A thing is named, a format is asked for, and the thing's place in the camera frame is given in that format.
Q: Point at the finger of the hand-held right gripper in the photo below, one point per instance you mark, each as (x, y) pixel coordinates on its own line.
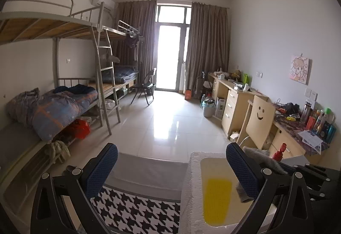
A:
(318, 191)
(314, 173)

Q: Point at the yellow small item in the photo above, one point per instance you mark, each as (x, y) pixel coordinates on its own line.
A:
(291, 118)

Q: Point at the glass balcony door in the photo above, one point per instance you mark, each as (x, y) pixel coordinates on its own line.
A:
(170, 50)

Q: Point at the black bag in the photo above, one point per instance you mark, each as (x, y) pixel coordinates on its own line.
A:
(292, 108)

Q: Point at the wooden desk patterned cover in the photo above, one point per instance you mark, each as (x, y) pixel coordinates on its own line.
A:
(287, 140)

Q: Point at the dark metal rack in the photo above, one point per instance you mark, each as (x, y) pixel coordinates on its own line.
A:
(202, 84)

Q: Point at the grey metal bunk bed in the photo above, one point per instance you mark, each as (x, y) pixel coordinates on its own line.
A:
(32, 26)
(117, 33)

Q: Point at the grey fuzzy cloth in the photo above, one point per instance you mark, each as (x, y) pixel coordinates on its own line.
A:
(263, 156)

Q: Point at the printed paper sheets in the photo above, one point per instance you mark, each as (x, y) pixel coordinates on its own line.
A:
(310, 138)

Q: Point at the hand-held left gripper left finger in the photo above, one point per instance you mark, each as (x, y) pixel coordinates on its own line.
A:
(102, 170)

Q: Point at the dark hanging clothes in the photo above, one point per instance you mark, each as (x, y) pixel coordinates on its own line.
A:
(132, 40)

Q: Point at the orange box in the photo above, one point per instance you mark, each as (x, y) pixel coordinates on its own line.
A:
(310, 123)

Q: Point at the white carton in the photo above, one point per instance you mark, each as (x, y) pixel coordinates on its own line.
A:
(220, 108)

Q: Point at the white air conditioner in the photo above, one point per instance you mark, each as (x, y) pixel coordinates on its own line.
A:
(102, 1)

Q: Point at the red plastic bag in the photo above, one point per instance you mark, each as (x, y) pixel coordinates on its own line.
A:
(80, 129)

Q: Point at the houndstooth tablecloth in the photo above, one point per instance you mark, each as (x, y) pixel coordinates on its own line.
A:
(133, 210)

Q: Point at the white foam box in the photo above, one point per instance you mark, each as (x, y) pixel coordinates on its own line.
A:
(193, 196)

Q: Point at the grey bucket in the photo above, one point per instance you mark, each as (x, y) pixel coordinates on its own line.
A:
(208, 111)

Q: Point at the green bag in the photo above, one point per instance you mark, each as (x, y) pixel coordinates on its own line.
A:
(245, 78)

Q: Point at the white spray bottle red nozzle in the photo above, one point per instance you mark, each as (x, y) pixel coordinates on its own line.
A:
(279, 153)

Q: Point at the clear water bottle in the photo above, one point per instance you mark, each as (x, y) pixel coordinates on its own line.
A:
(305, 112)

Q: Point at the orange bag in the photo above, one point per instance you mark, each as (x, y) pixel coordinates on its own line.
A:
(188, 95)

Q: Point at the wooden desk with drawers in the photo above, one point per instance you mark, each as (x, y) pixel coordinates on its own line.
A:
(237, 103)

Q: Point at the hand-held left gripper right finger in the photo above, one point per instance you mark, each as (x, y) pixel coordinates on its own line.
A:
(242, 170)

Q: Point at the black folding chair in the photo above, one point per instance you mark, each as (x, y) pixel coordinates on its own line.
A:
(145, 87)

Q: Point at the yellow cloth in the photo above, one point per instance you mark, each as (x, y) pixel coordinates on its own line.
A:
(216, 200)

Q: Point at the folded dark blue quilt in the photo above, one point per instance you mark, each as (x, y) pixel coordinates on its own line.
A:
(125, 74)

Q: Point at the dark blue bottles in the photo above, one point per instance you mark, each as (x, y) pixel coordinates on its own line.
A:
(329, 132)

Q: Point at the brown curtain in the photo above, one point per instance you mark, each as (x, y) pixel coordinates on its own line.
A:
(207, 42)
(135, 36)

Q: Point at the beige crumpled cloth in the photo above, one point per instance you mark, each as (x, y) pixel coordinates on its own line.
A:
(57, 151)

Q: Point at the pink wall poster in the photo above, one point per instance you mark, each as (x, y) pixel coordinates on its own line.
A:
(300, 70)

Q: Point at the white wall socket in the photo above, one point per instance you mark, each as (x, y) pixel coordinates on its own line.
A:
(311, 93)

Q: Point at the blue plaid quilt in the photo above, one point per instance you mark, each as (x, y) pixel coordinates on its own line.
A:
(53, 108)

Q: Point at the brown plush toy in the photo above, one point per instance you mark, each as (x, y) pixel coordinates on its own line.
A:
(235, 74)

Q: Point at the green cap bottle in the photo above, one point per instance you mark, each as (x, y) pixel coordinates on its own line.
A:
(326, 118)

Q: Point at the wooden chair smiley face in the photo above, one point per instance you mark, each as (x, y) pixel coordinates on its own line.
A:
(262, 114)

